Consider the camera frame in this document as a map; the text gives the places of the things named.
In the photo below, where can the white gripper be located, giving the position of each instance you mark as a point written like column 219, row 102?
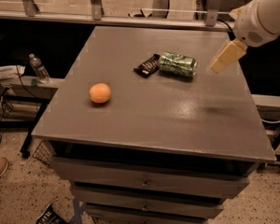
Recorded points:
column 249, row 24

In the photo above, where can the crushed green soda can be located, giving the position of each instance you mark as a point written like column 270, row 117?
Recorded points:
column 177, row 64

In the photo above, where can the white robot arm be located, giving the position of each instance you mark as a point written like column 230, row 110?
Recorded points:
column 256, row 24

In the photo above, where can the black rxbar chocolate wrapper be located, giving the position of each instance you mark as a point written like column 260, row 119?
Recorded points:
column 148, row 67

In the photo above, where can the grey drawer cabinet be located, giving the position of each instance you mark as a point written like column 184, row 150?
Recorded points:
column 163, row 149

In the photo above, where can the orange fruit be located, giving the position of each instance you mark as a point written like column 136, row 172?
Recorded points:
column 100, row 93

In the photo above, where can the clear plastic water bottle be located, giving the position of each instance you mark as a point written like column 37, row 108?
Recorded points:
column 39, row 68

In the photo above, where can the low grey bench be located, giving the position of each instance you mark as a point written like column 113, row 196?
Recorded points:
column 27, row 89

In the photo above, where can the white tissue pack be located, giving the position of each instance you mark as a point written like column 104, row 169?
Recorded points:
column 11, row 71

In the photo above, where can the black printed bag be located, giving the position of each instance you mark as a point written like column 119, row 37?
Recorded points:
column 49, row 216

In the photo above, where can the metal window rail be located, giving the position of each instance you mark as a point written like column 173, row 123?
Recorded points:
column 176, row 14

